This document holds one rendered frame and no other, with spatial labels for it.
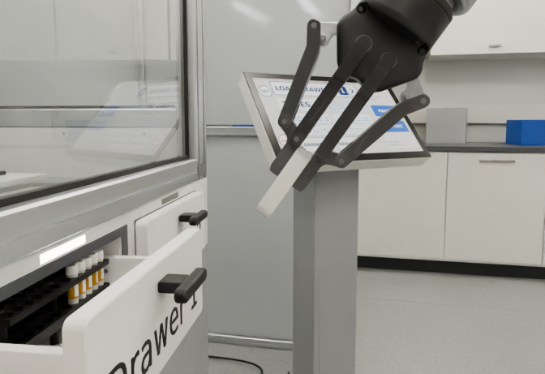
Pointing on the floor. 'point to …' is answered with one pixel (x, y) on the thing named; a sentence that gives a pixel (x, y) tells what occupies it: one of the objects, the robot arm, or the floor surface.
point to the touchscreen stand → (325, 273)
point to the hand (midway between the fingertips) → (284, 181)
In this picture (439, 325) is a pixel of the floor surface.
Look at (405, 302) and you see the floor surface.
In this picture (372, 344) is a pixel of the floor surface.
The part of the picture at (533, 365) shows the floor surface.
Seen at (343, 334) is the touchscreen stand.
